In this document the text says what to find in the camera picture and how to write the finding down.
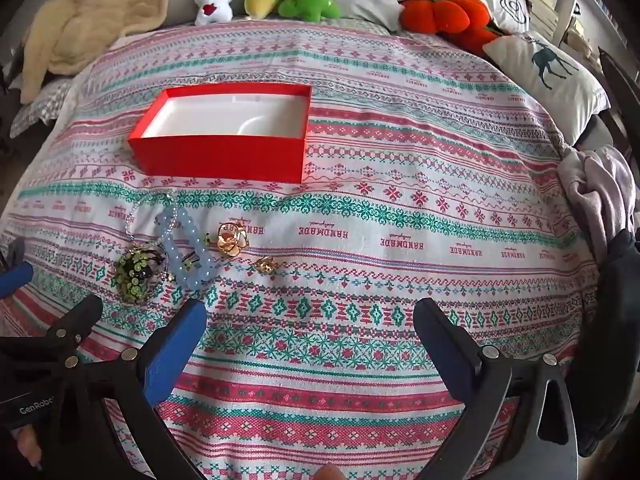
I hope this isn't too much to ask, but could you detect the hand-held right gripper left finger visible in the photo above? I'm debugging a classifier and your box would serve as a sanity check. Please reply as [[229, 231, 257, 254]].
[[66, 299, 209, 480]]

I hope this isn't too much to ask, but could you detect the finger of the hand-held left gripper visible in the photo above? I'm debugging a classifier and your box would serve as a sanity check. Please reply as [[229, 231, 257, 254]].
[[0, 237, 34, 304], [45, 295, 104, 362]]

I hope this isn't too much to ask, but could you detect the white deer pillow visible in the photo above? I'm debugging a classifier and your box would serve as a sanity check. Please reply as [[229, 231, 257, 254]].
[[482, 30, 612, 134]]

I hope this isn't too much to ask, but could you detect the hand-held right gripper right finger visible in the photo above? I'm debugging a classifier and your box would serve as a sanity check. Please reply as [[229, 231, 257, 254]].
[[414, 297, 579, 480]]

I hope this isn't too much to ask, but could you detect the white furniture frame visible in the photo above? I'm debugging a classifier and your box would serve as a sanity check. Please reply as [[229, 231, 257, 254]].
[[552, 0, 584, 52]]

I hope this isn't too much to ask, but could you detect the orange pumpkin plush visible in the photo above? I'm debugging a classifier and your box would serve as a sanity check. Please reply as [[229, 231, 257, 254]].
[[398, 0, 512, 57]]

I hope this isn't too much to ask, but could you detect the printed blanket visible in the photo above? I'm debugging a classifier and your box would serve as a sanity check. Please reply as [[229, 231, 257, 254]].
[[0, 21, 610, 480]]

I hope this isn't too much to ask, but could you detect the grey checked sheet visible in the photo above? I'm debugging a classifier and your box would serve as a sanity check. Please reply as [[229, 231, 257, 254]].
[[10, 77, 76, 139]]

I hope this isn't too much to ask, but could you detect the person's left hand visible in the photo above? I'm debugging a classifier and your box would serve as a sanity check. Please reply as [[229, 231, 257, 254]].
[[17, 424, 44, 469]]

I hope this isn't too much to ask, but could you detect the lilac cloth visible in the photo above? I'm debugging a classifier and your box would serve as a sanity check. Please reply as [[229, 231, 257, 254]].
[[557, 144, 637, 262]]

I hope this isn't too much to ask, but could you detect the red cardboard box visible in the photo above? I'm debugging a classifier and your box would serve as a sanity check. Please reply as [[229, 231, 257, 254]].
[[127, 83, 314, 185]]

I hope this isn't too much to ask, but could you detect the dark wooden chair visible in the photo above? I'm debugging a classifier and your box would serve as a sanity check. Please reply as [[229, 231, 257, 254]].
[[597, 47, 640, 127]]

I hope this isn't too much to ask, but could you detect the green bead pendant necklace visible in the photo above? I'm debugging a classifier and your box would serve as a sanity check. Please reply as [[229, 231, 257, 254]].
[[114, 241, 167, 304]]

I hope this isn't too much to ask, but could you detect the pale blue bead bracelet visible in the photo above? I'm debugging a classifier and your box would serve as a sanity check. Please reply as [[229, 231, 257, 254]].
[[154, 206, 217, 292]]

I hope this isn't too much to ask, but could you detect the beige fleece blanket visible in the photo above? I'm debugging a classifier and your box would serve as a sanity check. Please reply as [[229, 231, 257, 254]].
[[19, 0, 195, 104]]

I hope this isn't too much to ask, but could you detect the black garment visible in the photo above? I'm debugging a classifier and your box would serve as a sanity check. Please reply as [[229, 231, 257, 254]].
[[570, 230, 640, 457]]

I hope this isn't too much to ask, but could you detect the large gold ring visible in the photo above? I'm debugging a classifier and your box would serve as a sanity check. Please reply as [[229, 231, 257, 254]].
[[216, 221, 250, 257]]

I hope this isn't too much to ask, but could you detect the clear bead bracelet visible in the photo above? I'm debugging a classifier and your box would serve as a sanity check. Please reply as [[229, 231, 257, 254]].
[[126, 191, 179, 247]]

